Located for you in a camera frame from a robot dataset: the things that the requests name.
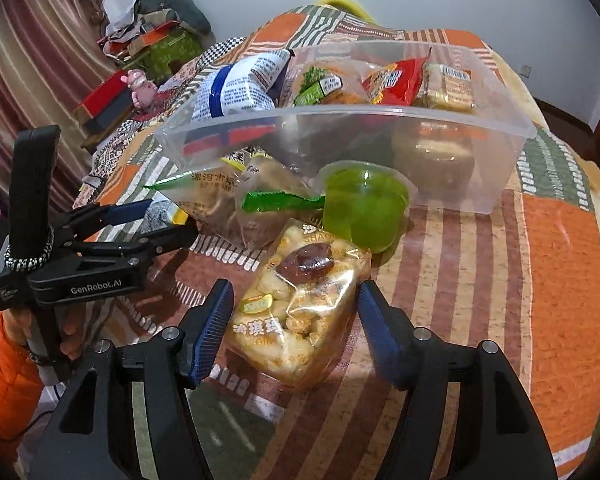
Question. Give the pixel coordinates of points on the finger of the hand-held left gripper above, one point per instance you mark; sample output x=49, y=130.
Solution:
x=170, y=237
x=125, y=212

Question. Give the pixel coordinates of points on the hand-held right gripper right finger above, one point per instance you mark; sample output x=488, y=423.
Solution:
x=377, y=330

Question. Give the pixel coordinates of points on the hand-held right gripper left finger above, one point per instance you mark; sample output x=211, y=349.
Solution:
x=212, y=330

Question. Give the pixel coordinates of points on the clear bread packet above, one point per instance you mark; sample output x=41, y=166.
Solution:
x=215, y=200

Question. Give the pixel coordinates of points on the clear puffed rice cake packet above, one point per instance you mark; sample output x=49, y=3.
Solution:
x=300, y=310

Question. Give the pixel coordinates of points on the blue white snack bag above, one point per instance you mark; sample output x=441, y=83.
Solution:
x=240, y=85

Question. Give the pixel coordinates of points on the green label bread packet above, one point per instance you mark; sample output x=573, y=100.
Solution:
x=325, y=85

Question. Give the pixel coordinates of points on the clear plastic container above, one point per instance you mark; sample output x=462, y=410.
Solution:
x=500, y=135

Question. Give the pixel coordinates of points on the beige orange biscuit packet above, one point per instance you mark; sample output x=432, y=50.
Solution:
x=450, y=87

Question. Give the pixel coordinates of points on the red snack packet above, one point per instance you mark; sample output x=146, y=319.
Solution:
x=395, y=77

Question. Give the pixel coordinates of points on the person's left forearm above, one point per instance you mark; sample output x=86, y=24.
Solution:
x=5, y=385

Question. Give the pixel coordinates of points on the person's left hand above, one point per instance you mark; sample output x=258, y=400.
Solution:
x=72, y=330

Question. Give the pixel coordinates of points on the dark box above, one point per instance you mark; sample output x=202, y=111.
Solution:
x=107, y=122

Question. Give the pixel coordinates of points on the red box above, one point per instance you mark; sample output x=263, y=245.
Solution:
x=105, y=95

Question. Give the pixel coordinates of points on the green jelly cup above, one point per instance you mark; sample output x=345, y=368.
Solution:
x=362, y=210

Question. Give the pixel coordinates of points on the pink plush toy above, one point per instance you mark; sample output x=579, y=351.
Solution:
x=142, y=87

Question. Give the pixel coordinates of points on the striped red beige curtain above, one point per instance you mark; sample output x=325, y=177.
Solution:
x=25, y=60

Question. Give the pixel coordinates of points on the pile of clothes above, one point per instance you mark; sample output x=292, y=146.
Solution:
x=125, y=30

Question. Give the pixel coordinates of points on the patchwork blanket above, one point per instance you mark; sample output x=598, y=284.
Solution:
x=555, y=285

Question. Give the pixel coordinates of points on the beige fleece blanket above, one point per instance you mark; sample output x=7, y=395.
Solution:
x=520, y=95

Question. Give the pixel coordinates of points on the white wall socket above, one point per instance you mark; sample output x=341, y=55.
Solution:
x=526, y=70

